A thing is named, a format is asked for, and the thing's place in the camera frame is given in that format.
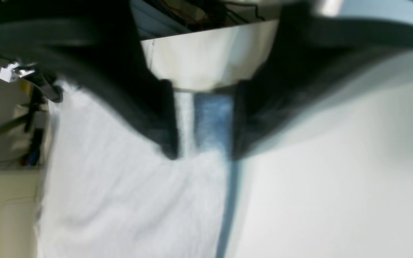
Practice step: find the grey T-shirt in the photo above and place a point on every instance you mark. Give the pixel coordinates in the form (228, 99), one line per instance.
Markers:
(110, 193)

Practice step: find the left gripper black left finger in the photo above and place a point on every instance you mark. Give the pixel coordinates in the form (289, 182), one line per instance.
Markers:
(94, 43)

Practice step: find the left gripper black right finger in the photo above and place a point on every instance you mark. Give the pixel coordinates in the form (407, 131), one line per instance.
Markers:
(319, 45)

